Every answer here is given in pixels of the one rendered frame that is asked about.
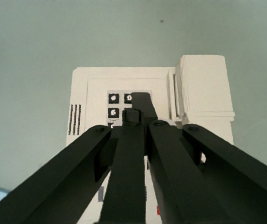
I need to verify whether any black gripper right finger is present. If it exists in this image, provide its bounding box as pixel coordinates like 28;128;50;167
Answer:
140;92;267;224

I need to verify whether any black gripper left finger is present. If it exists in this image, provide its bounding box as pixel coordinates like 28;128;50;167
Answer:
0;92;146;224

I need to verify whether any white desk phone base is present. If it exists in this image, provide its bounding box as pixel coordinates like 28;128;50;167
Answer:
66;67;183;224

